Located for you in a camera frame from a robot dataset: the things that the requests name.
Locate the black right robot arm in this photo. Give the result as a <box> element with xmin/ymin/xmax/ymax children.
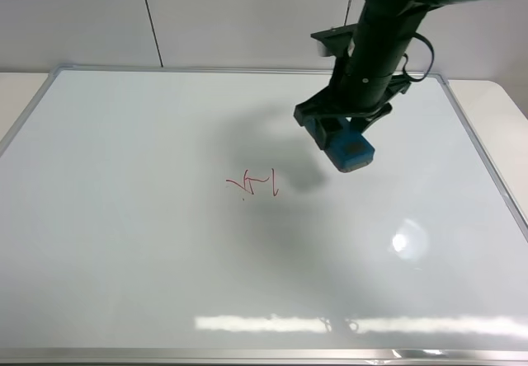
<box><xmin>294</xmin><ymin>0</ymin><xmax>476</xmax><ymax>150</ymax></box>

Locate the blue board eraser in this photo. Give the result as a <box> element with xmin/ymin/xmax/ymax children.
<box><xmin>321</xmin><ymin>118</ymin><xmax>375</xmax><ymax>173</ymax></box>

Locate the white aluminium-framed whiteboard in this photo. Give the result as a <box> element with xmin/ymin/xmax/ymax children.
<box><xmin>1</xmin><ymin>66</ymin><xmax>527</xmax><ymax>365</ymax></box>

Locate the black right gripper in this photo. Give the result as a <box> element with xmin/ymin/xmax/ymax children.
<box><xmin>294</xmin><ymin>57</ymin><xmax>410</xmax><ymax>151</ymax></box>

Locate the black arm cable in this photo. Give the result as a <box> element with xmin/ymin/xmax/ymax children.
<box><xmin>398</xmin><ymin>31</ymin><xmax>435</xmax><ymax>82</ymax></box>

